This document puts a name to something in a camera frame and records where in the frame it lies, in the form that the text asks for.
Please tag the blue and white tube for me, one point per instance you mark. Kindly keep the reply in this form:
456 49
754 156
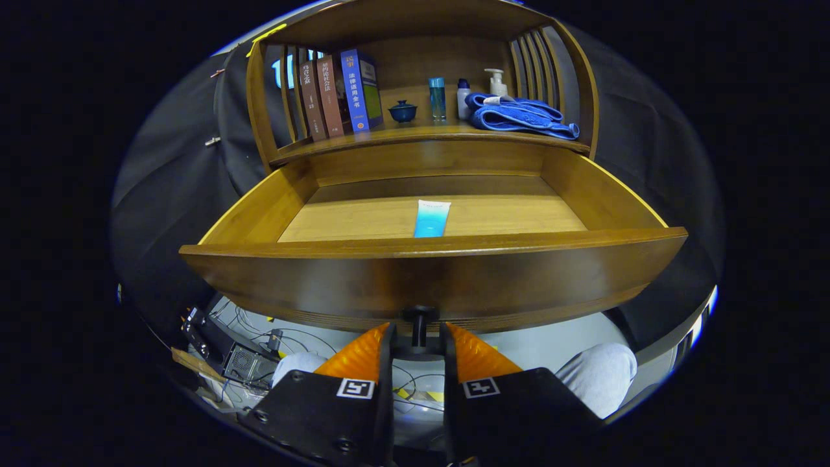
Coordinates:
431 220

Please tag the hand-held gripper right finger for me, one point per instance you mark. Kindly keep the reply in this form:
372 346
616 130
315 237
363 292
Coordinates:
512 415

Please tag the white bottle with blue cap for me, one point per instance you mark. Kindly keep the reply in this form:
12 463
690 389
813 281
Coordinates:
463 100

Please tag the reddish brown book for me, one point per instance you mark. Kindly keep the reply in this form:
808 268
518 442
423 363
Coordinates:
331 97

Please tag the folded blue towel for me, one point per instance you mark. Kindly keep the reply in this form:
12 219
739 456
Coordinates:
519 118

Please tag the wooden cabinet with shelf hutch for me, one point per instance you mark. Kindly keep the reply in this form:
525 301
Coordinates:
415 65

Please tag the teal glass bottle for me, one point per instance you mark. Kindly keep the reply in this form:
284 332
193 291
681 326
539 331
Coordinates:
437 100

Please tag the dark brown book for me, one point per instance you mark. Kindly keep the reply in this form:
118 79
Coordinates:
312 104

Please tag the thick blue book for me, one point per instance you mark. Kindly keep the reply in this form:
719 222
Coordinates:
355 91

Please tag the wooden drawer with black knob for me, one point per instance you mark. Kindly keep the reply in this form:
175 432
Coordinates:
421 285

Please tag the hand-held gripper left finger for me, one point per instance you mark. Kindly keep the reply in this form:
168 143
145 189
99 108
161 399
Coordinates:
324 415

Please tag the wooden countertop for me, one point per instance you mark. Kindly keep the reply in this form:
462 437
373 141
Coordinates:
402 135

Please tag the black backdrop cloth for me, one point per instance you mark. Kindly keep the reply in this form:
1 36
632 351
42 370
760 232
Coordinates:
168 181

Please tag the small black computer box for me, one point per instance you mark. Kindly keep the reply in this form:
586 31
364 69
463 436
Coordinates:
249 363

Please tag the person's right leg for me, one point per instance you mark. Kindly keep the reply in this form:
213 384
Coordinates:
603 379

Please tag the dark blue lidded tea bowl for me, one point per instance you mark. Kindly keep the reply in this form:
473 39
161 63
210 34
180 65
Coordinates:
403 113

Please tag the white pump bottle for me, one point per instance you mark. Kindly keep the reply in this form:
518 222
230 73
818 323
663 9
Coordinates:
497 83

